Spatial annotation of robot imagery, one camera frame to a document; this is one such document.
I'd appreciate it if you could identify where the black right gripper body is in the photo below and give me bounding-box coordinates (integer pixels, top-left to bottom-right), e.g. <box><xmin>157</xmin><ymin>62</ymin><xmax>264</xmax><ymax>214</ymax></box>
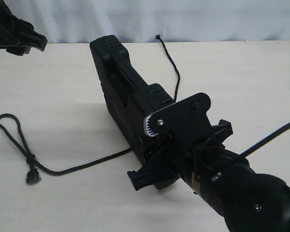
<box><xmin>157</xmin><ymin>135</ymin><xmax>249</xmax><ymax>190</ymax></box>

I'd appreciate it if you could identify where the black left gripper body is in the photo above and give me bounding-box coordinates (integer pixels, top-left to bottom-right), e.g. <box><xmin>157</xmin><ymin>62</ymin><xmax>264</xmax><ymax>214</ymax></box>
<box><xmin>0</xmin><ymin>0</ymin><xmax>33</xmax><ymax>48</ymax></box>

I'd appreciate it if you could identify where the black plastic carrying case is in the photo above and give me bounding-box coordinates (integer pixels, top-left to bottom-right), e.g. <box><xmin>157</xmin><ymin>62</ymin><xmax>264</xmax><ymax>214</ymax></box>
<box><xmin>89</xmin><ymin>35</ymin><xmax>174</xmax><ymax>166</ymax></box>

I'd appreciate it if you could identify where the black cord with loop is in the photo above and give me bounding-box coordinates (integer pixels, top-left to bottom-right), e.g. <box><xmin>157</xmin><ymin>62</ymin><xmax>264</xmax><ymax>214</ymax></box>
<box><xmin>0</xmin><ymin>35</ymin><xmax>181</xmax><ymax>185</ymax></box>

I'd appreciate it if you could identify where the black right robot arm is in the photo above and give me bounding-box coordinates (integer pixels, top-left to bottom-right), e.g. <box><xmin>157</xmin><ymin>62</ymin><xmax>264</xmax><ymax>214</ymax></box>
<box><xmin>128</xmin><ymin>120</ymin><xmax>290</xmax><ymax>232</ymax></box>

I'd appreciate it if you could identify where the white backdrop curtain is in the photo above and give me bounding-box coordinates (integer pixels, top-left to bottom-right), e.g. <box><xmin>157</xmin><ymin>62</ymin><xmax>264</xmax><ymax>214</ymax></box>
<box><xmin>6</xmin><ymin>0</ymin><xmax>290</xmax><ymax>43</ymax></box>

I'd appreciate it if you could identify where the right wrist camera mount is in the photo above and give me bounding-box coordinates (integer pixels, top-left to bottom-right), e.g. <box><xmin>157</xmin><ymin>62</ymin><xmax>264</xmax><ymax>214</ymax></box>
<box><xmin>144</xmin><ymin>93</ymin><xmax>214</xmax><ymax>153</ymax></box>

